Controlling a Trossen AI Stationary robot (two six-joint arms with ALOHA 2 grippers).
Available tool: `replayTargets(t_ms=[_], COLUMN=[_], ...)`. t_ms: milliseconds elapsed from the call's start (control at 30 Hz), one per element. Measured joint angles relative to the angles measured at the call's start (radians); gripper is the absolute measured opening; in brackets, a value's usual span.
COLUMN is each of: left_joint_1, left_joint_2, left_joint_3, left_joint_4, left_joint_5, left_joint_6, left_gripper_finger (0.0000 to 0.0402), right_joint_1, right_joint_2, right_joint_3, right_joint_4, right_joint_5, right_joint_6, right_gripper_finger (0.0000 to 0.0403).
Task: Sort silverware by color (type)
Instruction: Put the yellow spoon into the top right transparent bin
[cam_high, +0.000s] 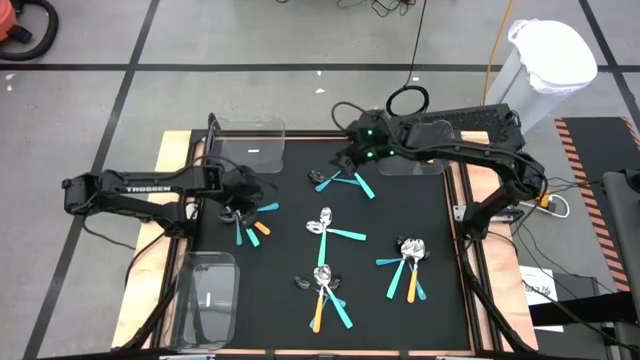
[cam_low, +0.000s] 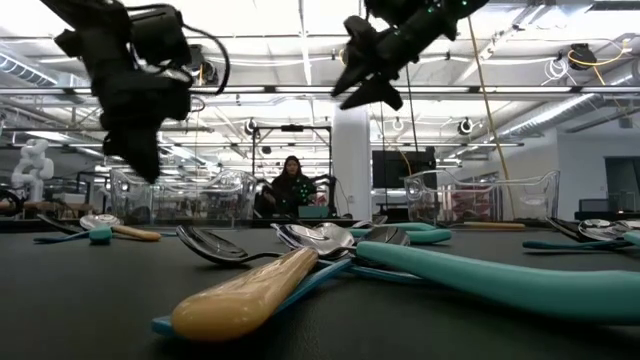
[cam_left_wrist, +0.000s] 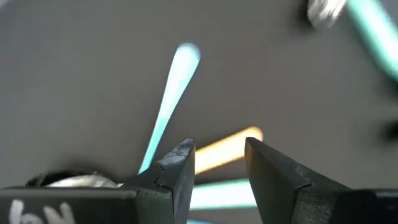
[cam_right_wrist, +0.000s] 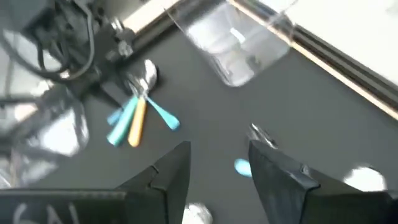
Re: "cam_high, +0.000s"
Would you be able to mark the black equipment case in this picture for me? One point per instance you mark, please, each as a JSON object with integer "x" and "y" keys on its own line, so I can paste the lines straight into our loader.
{"x": 575, "y": 345}

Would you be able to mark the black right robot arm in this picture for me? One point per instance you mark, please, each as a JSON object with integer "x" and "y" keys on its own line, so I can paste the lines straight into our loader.
{"x": 480, "y": 150}

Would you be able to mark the black table mat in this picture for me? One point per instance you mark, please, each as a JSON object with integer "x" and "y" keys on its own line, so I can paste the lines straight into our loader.
{"x": 280, "y": 260}

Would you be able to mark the clear plastic bin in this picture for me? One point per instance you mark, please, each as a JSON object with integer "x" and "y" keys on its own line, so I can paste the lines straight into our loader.
{"x": 250, "y": 160}
{"x": 220, "y": 280}
{"x": 410, "y": 169}

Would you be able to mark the black orange-striped floor mat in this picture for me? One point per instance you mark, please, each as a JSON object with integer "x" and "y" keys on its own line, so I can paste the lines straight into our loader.
{"x": 595, "y": 145}

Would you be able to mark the silver mounting plate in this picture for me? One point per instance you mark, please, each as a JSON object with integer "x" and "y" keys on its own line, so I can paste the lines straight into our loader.
{"x": 459, "y": 212}

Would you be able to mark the white-bagged trash can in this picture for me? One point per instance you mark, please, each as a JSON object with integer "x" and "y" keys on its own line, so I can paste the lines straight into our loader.
{"x": 550, "y": 55}

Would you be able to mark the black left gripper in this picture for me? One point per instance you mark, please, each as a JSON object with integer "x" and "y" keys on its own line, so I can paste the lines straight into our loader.
{"x": 245, "y": 187}

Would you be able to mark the white paper sheet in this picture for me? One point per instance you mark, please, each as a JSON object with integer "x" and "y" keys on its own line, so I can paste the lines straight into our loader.
{"x": 535, "y": 280}

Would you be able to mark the orange shop vacuum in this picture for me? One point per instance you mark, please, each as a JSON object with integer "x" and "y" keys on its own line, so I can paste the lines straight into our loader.
{"x": 7, "y": 25}

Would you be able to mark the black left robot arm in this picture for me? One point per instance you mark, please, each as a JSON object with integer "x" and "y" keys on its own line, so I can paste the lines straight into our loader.
{"x": 145, "y": 188}

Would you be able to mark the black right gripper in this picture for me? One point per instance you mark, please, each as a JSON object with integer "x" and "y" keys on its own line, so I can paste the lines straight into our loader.
{"x": 375, "y": 142}

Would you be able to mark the dark grey chair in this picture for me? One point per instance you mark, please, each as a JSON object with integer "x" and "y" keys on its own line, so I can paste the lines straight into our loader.
{"x": 625, "y": 225}

